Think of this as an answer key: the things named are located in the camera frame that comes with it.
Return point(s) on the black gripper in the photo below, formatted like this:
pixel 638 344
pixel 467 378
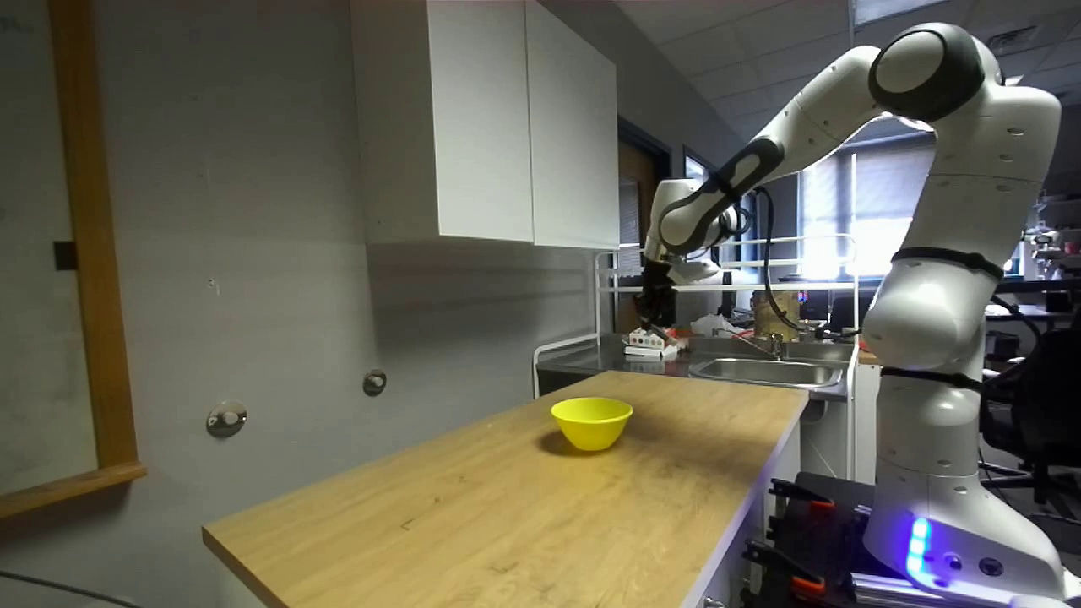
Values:
pixel 660 277

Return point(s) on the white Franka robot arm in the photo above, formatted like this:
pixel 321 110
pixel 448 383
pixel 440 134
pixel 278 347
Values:
pixel 957 316

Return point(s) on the yellow plastic bowl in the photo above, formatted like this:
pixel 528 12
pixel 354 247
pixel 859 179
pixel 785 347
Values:
pixel 593 423

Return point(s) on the red white package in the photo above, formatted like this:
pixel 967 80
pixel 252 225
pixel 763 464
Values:
pixel 649 344

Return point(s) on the white tubular rack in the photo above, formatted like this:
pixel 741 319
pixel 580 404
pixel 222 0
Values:
pixel 599 294

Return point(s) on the brown paper bag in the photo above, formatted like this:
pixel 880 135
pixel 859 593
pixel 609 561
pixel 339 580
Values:
pixel 780 323

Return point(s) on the window with blinds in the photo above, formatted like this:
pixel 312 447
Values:
pixel 867 215

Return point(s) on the black clamp with red tips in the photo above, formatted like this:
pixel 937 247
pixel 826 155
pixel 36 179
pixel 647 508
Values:
pixel 813 542

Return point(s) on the black office chair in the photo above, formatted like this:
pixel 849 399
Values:
pixel 1040 408

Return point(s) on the white wall cabinet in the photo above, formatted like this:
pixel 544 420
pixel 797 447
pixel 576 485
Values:
pixel 484 122

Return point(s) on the metal wall knob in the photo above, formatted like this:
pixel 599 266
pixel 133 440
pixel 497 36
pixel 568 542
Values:
pixel 376 383
pixel 225 420

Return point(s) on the wooden frame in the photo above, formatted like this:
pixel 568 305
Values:
pixel 97 282

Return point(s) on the black wall switch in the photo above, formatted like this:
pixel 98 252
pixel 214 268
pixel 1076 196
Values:
pixel 65 253

